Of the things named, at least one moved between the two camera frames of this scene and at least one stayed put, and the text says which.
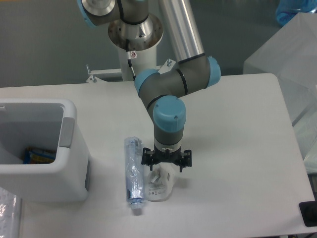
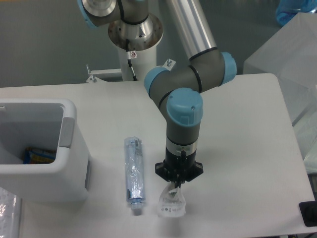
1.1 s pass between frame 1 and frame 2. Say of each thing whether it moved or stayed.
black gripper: moved
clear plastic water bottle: stayed
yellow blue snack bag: stayed
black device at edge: stayed
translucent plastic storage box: stayed
